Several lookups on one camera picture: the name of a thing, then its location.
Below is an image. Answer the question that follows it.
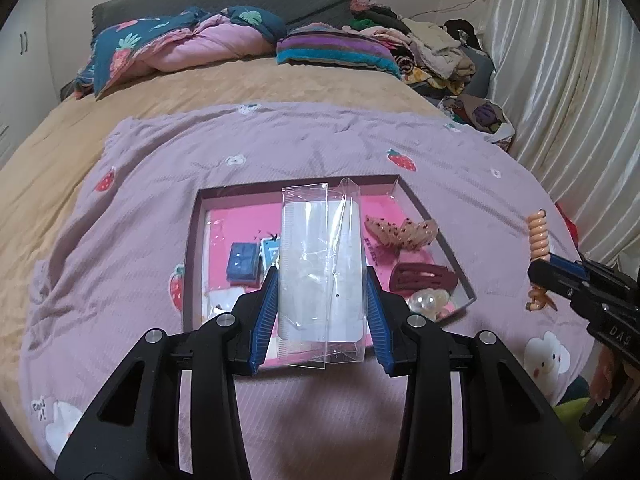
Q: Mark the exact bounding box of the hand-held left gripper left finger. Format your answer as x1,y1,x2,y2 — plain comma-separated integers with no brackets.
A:
55,266,281,480

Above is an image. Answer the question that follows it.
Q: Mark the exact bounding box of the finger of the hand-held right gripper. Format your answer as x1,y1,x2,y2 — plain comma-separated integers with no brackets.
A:
547,255,591,281
527,260,581,306

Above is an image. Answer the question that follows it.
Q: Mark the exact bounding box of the striped pillow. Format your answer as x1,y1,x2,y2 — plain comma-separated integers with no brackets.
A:
276,24,403,78

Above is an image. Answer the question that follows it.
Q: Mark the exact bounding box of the purple strawberry print blanket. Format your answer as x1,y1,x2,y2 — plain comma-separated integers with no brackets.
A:
20,102,596,480

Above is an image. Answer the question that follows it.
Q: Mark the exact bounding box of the navy and pink floral quilt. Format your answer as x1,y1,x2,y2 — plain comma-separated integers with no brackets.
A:
60,6,287,101

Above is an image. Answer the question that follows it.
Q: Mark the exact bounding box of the shallow cardboard box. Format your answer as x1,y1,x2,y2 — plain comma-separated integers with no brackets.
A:
182,175,476,361

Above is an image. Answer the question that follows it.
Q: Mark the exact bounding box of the white hair claw clip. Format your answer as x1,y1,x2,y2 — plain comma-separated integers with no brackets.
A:
407,287,451,320

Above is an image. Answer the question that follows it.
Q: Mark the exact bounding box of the tan bedsheet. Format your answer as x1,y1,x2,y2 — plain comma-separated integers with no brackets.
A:
0,55,451,231

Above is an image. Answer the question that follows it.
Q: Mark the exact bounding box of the glitter bow hair clip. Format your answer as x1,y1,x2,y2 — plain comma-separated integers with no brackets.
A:
364,214,441,252

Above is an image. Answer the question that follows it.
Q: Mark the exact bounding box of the clear packet with white card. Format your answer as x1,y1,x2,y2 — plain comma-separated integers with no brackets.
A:
280,177,366,371

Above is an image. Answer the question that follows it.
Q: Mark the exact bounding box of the orange spiral hair tie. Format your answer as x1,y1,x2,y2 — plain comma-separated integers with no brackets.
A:
525,210,558,313

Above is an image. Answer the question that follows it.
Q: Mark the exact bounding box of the person's right hand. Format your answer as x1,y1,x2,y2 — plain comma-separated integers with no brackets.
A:
590,347,623,408

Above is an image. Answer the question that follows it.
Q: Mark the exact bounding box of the white wardrobe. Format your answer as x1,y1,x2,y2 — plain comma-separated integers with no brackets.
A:
0,0,56,161

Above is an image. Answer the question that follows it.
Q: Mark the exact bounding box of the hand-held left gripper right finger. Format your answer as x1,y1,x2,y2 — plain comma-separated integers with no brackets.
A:
364,265,586,480

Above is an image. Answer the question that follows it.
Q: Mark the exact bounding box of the green cloth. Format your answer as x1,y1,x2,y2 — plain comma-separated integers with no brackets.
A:
552,396,593,428

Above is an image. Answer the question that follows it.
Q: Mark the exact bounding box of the white flower hair piece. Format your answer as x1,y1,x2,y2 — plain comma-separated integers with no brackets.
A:
207,287,246,321

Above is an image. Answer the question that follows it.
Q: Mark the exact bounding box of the dark red hair clip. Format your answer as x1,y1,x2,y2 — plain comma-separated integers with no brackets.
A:
390,262,458,293

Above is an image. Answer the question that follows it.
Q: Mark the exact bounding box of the white curtain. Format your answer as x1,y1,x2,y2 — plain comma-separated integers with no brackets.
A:
480,0,640,271

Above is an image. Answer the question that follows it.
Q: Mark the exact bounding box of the small blue box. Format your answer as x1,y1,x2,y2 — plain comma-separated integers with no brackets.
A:
227,242,261,281

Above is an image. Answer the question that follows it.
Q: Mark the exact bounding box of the pile of clothes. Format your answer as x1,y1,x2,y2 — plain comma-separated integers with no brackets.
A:
350,0,516,146

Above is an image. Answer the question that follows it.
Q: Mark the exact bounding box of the thin wall cable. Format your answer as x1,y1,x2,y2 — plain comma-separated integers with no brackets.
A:
400,0,493,18

